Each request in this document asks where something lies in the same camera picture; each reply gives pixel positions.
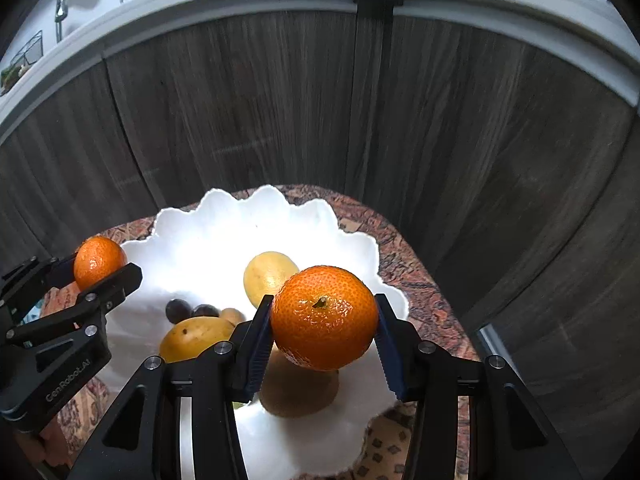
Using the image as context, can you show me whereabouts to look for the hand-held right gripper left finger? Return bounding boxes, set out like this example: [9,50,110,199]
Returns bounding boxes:
[67,294,276,480]

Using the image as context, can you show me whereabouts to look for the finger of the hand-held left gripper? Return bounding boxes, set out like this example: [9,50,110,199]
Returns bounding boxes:
[0,256,77,317]
[5,262,143,347]

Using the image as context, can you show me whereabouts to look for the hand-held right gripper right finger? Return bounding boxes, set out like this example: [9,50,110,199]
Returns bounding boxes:
[374,293,583,480]

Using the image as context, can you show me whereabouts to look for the orange tangerine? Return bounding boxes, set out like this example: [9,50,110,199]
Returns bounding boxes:
[73,236,128,292]
[270,266,380,372]

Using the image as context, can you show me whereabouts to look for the brown kiwi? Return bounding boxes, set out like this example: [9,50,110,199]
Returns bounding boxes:
[258,347,341,419]

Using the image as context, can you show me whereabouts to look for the yellow mango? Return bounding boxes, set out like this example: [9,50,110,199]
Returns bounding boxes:
[159,316,237,364]

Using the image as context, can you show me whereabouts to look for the white scalloped bowl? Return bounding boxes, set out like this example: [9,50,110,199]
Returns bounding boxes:
[102,185,411,480]

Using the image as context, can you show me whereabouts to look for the patterned tablecloth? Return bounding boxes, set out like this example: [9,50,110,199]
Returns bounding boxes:
[37,183,483,480]

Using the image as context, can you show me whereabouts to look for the dark plums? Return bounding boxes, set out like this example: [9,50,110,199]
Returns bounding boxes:
[165,298,193,324]

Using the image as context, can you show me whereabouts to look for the yellow lemon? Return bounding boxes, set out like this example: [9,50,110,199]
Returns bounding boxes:
[243,251,301,309]

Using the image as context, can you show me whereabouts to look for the dark wood kitchen counter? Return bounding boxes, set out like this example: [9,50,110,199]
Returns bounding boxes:
[0,0,640,480]

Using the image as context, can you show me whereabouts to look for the metal faucet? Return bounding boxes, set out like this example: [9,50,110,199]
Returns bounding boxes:
[53,0,69,41]

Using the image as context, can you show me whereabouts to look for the wire rack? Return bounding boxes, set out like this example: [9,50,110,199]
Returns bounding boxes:
[0,30,44,96]

